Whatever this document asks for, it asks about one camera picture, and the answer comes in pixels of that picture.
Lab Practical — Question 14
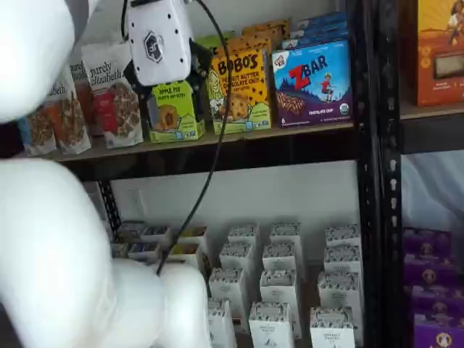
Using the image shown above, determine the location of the white carton blue print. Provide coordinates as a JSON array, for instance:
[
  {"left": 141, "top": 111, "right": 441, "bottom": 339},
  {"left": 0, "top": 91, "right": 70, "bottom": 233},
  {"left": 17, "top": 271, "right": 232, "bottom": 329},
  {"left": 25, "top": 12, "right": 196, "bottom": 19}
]
[
  {"left": 126, "top": 242, "right": 161, "bottom": 262},
  {"left": 139, "top": 225, "right": 171, "bottom": 243}
]

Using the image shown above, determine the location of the short black cable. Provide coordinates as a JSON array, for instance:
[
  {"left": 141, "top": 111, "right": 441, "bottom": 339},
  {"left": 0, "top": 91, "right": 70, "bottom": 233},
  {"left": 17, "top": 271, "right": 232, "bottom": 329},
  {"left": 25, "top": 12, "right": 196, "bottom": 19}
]
[{"left": 120, "top": 0, "right": 132, "bottom": 41}]

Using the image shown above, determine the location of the white organic pantry carton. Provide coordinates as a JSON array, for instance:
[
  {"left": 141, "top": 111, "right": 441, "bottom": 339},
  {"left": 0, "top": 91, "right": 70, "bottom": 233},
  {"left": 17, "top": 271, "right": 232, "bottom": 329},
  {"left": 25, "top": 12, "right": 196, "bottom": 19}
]
[
  {"left": 262, "top": 241, "right": 301, "bottom": 280},
  {"left": 248, "top": 300, "right": 294, "bottom": 348},
  {"left": 227, "top": 223, "right": 260, "bottom": 254},
  {"left": 323, "top": 244, "right": 363, "bottom": 276},
  {"left": 208, "top": 267, "right": 248, "bottom": 333},
  {"left": 259, "top": 268, "right": 302, "bottom": 338},
  {"left": 310, "top": 306, "right": 356, "bottom": 348},
  {"left": 207, "top": 297, "right": 237, "bottom": 348},
  {"left": 325, "top": 223, "right": 362, "bottom": 251},
  {"left": 317, "top": 270, "right": 363, "bottom": 316},
  {"left": 270, "top": 221, "right": 302, "bottom": 254},
  {"left": 219, "top": 241, "right": 255, "bottom": 282}
]

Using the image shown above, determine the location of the black metal shelf rack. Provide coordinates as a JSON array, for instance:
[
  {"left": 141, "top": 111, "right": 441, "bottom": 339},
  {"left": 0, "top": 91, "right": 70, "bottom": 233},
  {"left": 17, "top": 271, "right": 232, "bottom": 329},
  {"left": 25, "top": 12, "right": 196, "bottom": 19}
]
[
  {"left": 378, "top": 0, "right": 464, "bottom": 348},
  {"left": 54, "top": 0, "right": 382, "bottom": 348}
]

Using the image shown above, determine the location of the orange snack box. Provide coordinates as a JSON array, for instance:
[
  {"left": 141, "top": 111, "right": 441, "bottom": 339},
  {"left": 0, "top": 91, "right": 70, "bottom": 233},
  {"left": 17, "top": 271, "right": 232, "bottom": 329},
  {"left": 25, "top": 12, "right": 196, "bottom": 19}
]
[{"left": 416, "top": 0, "right": 464, "bottom": 108}]

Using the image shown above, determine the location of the granola bag orange label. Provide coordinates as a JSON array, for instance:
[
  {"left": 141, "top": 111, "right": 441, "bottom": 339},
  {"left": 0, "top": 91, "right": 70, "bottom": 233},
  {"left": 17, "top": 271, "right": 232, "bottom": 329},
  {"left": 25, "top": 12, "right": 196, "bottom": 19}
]
[
  {"left": 45, "top": 67, "right": 92, "bottom": 155},
  {"left": 68, "top": 57, "right": 96, "bottom": 138}
]

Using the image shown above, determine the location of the wooden shelf board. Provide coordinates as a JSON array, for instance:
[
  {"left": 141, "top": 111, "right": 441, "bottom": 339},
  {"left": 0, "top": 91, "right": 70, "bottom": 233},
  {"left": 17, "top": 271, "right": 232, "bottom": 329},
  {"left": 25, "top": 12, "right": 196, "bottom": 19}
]
[
  {"left": 399, "top": 97, "right": 464, "bottom": 121},
  {"left": 43, "top": 121, "right": 355, "bottom": 163}
]

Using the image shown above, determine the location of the purple snack box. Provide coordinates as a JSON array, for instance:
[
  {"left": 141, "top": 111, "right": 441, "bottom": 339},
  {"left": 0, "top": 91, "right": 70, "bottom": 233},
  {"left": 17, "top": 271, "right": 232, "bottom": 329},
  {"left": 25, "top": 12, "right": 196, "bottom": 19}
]
[
  {"left": 403, "top": 227, "right": 453, "bottom": 257},
  {"left": 403, "top": 253, "right": 457, "bottom": 287},
  {"left": 413, "top": 313, "right": 464, "bottom": 348},
  {"left": 411, "top": 285, "right": 464, "bottom": 316}
]

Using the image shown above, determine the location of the yellow peanut butter oat box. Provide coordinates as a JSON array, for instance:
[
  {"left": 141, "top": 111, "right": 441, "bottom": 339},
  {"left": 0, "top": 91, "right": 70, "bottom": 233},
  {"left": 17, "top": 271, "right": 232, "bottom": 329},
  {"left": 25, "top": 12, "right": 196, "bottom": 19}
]
[
  {"left": 226, "top": 35, "right": 273, "bottom": 55},
  {"left": 241, "top": 17, "right": 291, "bottom": 40},
  {"left": 206, "top": 49, "right": 273, "bottom": 136}
]

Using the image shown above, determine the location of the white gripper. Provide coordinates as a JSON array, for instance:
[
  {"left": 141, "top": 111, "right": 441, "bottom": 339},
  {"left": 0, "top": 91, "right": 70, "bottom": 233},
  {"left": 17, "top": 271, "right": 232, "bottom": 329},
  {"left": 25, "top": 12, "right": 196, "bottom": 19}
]
[{"left": 123, "top": 0, "right": 215, "bottom": 127}]

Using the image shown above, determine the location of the white carton yellow print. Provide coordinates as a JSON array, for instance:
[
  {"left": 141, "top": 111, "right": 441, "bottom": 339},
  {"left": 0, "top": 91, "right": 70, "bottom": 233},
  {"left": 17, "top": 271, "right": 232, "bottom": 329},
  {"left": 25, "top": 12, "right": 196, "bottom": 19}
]
[
  {"left": 173, "top": 226, "right": 210, "bottom": 254},
  {"left": 169, "top": 243, "right": 202, "bottom": 271}
]

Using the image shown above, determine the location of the white small cartons group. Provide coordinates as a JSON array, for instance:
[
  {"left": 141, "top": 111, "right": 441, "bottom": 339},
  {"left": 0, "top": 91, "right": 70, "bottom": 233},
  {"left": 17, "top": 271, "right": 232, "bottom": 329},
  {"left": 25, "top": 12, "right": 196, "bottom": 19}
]
[{"left": 108, "top": 217, "right": 363, "bottom": 348}]

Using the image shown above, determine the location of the granola bag red label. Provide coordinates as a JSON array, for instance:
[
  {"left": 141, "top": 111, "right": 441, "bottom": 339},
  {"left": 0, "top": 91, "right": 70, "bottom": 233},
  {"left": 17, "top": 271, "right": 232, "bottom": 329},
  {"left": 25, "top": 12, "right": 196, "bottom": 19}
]
[{"left": 80, "top": 42, "right": 144, "bottom": 149}]

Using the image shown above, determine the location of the blue Z Bar box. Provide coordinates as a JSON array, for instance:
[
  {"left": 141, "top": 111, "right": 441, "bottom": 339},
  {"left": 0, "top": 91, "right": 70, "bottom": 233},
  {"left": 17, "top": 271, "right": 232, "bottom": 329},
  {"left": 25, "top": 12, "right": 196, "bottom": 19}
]
[
  {"left": 281, "top": 33, "right": 349, "bottom": 50},
  {"left": 295, "top": 10, "right": 348, "bottom": 25},
  {"left": 289, "top": 20, "right": 349, "bottom": 36},
  {"left": 271, "top": 38, "right": 353, "bottom": 128}
]

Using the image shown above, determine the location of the white carton grey print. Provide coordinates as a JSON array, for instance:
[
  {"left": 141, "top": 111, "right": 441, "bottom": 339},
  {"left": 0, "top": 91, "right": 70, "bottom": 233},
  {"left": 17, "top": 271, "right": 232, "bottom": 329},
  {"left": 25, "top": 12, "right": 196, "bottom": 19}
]
[
  {"left": 116, "top": 220, "right": 146, "bottom": 240},
  {"left": 110, "top": 241, "right": 130, "bottom": 259}
]

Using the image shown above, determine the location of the green apple pie oat box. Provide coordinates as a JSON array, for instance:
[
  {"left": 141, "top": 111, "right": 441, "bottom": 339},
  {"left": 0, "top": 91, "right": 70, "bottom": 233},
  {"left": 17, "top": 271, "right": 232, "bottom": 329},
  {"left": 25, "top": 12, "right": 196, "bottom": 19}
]
[
  {"left": 147, "top": 80, "right": 207, "bottom": 144},
  {"left": 195, "top": 31, "right": 237, "bottom": 50}
]

